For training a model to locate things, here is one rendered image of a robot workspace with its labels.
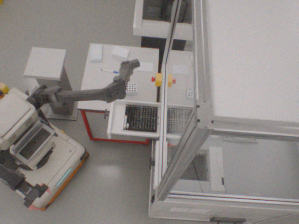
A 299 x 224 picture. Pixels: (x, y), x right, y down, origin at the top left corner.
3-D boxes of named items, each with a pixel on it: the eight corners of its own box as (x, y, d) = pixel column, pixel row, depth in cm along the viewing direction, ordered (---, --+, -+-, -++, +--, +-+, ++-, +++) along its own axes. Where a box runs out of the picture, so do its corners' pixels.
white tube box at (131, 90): (120, 94, 212) (120, 92, 208) (120, 85, 215) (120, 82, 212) (136, 94, 212) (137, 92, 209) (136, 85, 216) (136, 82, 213)
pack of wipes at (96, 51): (102, 62, 224) (102, 58, 220) (90, 62, 223) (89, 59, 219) (102, 47, 231) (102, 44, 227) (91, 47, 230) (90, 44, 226)
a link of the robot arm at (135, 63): (124, 62, 173) (127, 75, 176) (141, 57, 176) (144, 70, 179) (119, 59, 183) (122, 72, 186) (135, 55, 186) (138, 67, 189)
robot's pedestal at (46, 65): (46, 118, 281) (21, 75, 213) (53, 93, 295) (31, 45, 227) (76, 120, 282) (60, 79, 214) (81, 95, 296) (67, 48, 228)
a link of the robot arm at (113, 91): (110, 86, 130) (116, 105, 133) (124, 76, 141) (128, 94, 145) (40, 91, 149) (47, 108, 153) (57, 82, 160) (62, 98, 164)
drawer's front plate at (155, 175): (153, 189, 175) (154, 185, 166) (155, 146, 189) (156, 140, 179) (155, 189, 175) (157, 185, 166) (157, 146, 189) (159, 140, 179)
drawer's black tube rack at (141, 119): (123, 131, 190) (123, 127, 184) (125, 108, 198) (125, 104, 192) (155, 134, 191) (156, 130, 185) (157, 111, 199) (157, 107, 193)
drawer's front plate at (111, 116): (108, 138, 189) (107, 132, 179) (113, 101, 202) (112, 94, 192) (110, 139, 189) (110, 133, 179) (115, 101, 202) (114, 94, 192)
